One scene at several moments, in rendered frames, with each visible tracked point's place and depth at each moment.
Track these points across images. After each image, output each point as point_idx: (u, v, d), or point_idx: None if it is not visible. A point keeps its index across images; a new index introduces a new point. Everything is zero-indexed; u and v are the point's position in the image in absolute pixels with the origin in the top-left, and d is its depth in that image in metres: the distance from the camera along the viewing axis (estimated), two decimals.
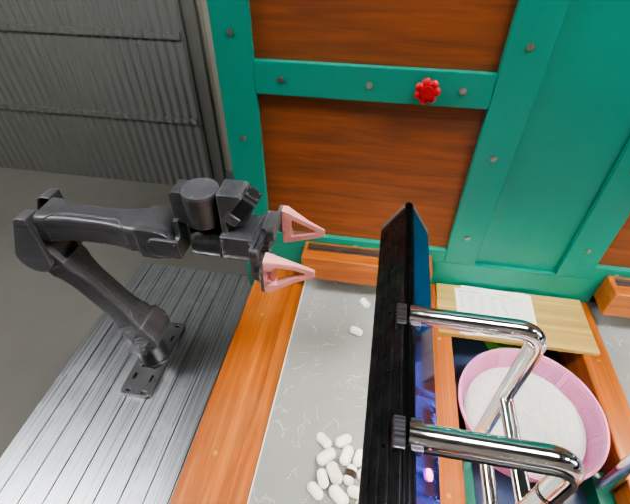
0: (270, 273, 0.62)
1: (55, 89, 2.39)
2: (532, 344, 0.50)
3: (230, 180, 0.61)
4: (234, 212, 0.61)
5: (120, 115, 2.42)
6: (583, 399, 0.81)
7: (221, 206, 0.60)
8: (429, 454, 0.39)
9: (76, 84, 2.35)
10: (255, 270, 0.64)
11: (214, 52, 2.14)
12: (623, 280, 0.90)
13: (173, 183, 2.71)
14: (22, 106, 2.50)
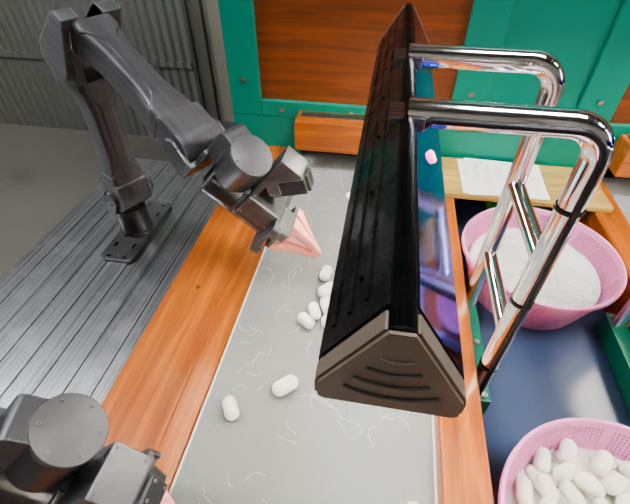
0: None
1: None
2: (548, 77, 0.44)
3: (293, 150, 0.56)
4: (282, 184, 0.56)
5: None
6: (596, 249, 0.76)
7: (276, 173, 0.54)
8: (432, 122, 0.33)
9: None
10: None
11: None
12: None
13: None
14: (12, 53, 2.44)
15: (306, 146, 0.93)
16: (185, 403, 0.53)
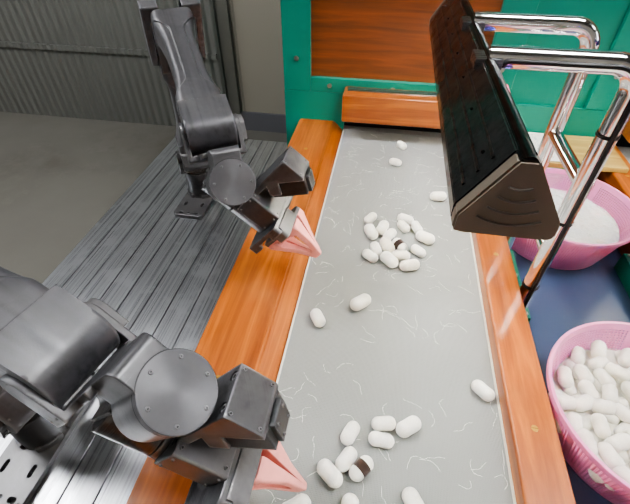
0: None
1: (78, 25, 2.44)
2: (587, 37, 0.55)
3: (294, 150, 0.56)
4: (283, 184, 0.56)
5: (141, 52, 2.47)
6: (615, 202, 0.86)
7: (277, 173, 0.54)
8: (509, 62, 0.44)
9: (98, 20, 2.40)
10: None
11: None
12: None
13: None
14: (44, 45, 2.55)
15: (352, 118, 1.04)
16: (281, 313, 0.64)
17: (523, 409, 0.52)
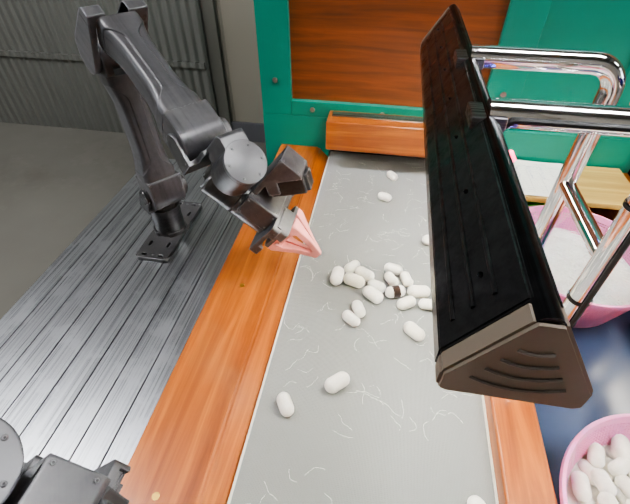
0: None
1: (60, 33, 2.34)
2: (610, 77, 0.44)
3: (292, 150, 0.56)
4: (281, 184, 0.56)
5: None
6: None
7: (275, 172, 0.54)
8: (515, 122, 0.34)
9: None
10: None
11: None
12: None
13: None
14: (25, 53, 2.45)
15: (337, 146, 0.94)
16: (241, 399, 0.54)
17: None
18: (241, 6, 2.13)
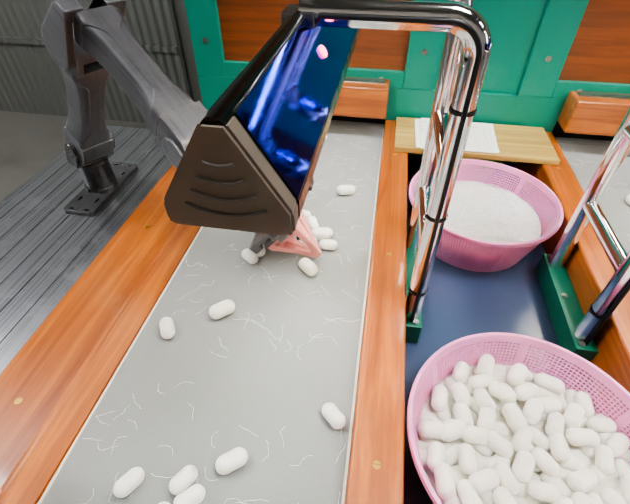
0: None
1: (33, 17, 2.36)
2: None
3: None
4: None
5: None
6: (540, 197, 0.78)
7: None
8: (320, 16, 0.36)
9: None
10: None
11: None
12: (586, 93, 0.86)
13: None
14: (0, 38, 2.46)
15: None
16: (123, 323, 0.55)
17: (369, 440, 0.43)
18: None
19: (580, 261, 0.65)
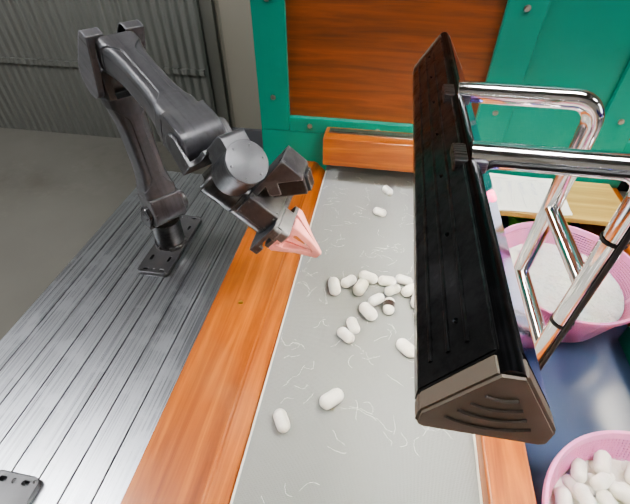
0: None
1: (61, 40, 2.36)
2: (589, 113, 0.47)
3: (293, 150, 0.56)
4: (282, 184, 0.56)
5: None
6: (619, 264, 0.79)
7: (276, 173, 0.54)
8: (495, 165, 0.36)
9: None
10: None
11: None
12: None
13: None
14: (26, 60, 2.47)
15: (334, 161, 0.96)
16: (239, 416, 0.56)
17: None
18: (241, 14, 2.15)
19: None
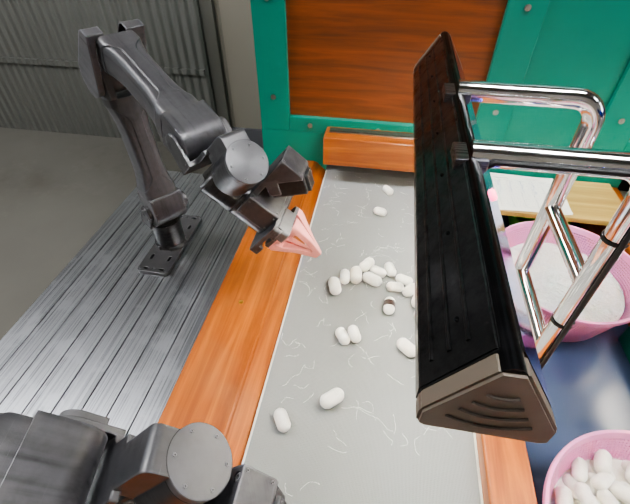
0: None
1: (61, 40, 2.36)
2: (590, 112, 0.47)
3: (293, 150, 0.56)
4: (282, 184, 0.56)
5: None
6: (619, 264, 0.78)
7: (276, 173, 0.54)
8: (496, 164, 0.36)
9: None
10: None
11: None
12: None
13: None
14: (27, 60, 2.47)
15: (334, 161, 0.96)
16: (239, 415, 0.56)
17: None
18: (241, 14, 2.15)
19: None
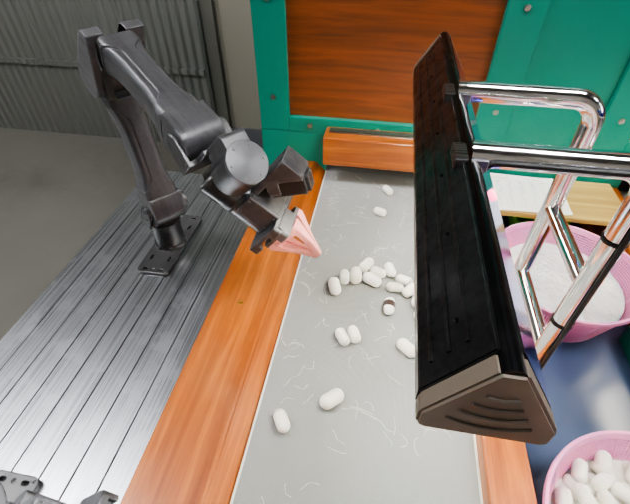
0: None
1: (61, 40, 2.36)
2: (590, 112, 0.47)
3: (293, 150, 0.56)
4: (282, 184, 0.56)
5: None
6: (619, 264, 0.78)
7: (276, 173, 0.54)
8: (495, 164, 0.36)
9: None
10: None
11: None
12: None
13: None
14: (26, 60, 2.47)
15: (334, 161, 0.96)
16: (239, 416, 0.56)
17: None
18: (241, 14, 2.15)
19: None
